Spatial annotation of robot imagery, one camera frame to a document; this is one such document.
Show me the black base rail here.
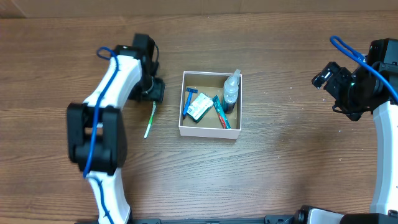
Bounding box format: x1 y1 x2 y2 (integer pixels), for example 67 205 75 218
127 215 294 224

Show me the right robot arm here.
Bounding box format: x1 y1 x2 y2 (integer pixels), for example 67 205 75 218
288 60 397 223

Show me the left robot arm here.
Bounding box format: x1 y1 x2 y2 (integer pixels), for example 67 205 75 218
67 44 165 223

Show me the white cardboard box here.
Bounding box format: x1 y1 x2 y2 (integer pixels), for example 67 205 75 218
178 71 243 139

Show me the green white toothbrush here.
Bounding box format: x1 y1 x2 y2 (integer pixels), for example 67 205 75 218
144 101 157 139

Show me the blue disposable razor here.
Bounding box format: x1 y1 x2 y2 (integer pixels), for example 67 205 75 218
182 88 198 118

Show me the clear bottle with dark liquid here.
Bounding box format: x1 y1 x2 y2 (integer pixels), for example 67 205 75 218
221 69 241 114

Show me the green soap packet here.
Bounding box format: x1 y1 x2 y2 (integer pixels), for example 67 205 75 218
187 93 214 123

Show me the Colgate toothpaste tube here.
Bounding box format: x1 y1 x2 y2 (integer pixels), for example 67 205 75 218
212 95 231 129

